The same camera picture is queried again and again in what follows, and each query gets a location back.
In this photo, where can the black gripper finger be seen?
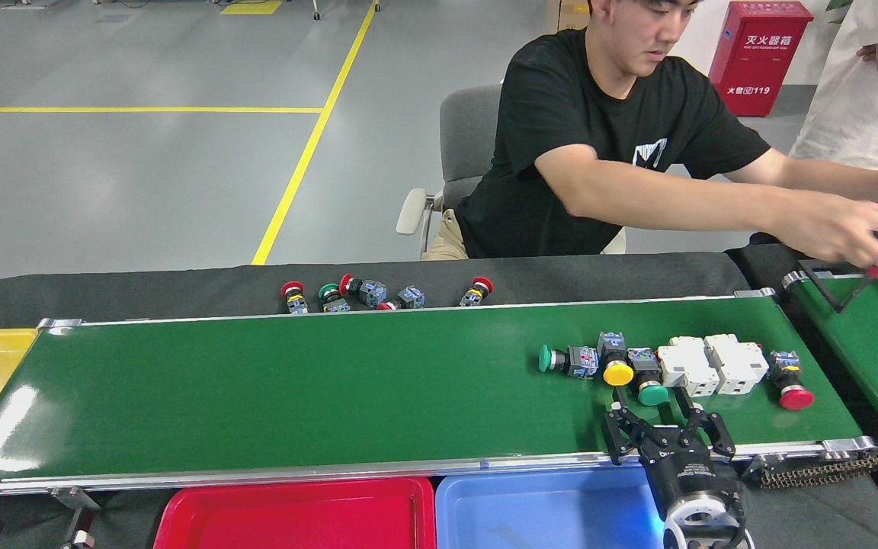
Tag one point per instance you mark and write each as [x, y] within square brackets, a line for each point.
[626, 435]
[717, 435]

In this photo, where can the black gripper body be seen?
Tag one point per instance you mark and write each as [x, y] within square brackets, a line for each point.
[687, 465]

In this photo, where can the yellow push button switch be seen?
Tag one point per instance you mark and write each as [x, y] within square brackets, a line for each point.
[616, 364]

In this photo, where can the white circuit breaker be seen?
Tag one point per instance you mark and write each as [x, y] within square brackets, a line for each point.
[736, 364]
[687, 366]

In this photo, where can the seated person's right forearm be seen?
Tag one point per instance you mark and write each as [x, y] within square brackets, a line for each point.
[675, 202]

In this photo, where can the seated person's left forearm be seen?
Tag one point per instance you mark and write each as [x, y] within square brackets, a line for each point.
[866, 187]

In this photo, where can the blue plastic tray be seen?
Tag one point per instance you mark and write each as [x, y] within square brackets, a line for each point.
[546, 511]

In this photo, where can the red plastic tray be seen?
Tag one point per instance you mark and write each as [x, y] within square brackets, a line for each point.
[294, 518]

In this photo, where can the seated person's right hand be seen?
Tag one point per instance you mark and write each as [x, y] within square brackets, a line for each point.
[850, 232]

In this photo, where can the standing person's hand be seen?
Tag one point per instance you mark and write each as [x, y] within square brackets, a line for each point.
[866, 52]

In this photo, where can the seated person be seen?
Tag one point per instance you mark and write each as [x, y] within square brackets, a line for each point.
[599, 114]

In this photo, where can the grey office chair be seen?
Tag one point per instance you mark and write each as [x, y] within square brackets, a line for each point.
[469, 130]

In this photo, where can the standing person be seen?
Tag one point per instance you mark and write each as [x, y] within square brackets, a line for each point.
[858, 114]

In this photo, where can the red fire extinguisher box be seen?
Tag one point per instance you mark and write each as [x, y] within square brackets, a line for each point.
[759, 69]

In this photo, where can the cardboard box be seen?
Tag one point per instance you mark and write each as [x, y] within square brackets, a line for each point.
[565, 15]

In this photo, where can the white wheeled stand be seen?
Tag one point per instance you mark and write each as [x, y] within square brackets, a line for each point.
[315, 15]

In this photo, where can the black guide frame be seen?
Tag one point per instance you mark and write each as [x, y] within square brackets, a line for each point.
[820, 286]

